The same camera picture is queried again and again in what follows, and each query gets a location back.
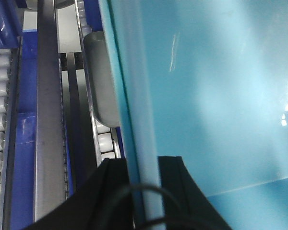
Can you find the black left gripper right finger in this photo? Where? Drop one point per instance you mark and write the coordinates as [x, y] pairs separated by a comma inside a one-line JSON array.
[[190, 210]]

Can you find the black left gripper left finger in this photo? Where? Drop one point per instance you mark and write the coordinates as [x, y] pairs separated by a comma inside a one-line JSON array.
[[82, 211]]

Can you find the light blue plastic bin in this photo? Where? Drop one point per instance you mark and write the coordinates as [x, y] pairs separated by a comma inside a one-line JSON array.
[[206, 80]]

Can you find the white roller track right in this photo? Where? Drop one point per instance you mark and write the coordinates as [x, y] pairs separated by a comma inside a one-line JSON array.
[[105, 138]]

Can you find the grey cylinder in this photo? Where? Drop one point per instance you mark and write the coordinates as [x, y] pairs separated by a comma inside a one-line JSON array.
[[101, 86]]

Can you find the grey metal divider rail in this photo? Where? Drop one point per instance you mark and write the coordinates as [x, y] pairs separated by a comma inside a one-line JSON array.
[[49, 179]]

